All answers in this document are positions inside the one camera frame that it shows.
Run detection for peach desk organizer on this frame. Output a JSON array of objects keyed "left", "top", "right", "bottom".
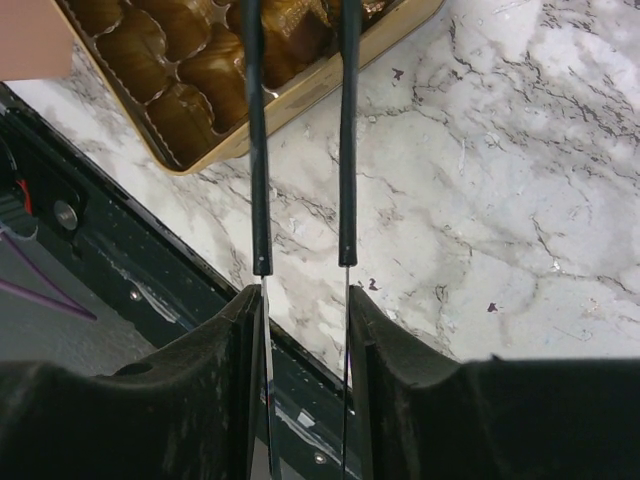
[{"left": 0, "top": 0, "right": 74, "bottom": 81}]

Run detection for black metal tongs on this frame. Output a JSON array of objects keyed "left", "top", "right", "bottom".
[{"left": 241, "top": 1, "right": 362, "bottom": 479}]

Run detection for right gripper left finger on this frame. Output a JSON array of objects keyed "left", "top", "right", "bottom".
[{"left": 1, "top": 285, "right": 261, "bottom": 479}]

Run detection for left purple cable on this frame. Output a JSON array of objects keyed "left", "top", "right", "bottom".
[{"left": 0, "top": 229, "right": 99, "bottom": 321}]

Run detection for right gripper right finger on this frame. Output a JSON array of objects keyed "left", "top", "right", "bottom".
[{"left": 349, "top": 287, "right": 639, "bottom": 479}]

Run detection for gold chocolate box tray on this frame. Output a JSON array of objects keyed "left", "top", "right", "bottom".
[{"left": 53, "top": 0, "right": 449, "bottom": 176}]

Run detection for black mounting rail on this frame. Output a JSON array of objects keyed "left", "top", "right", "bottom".
[{"left": 1, "top": 88, "right": 360, "bottom": 479}]

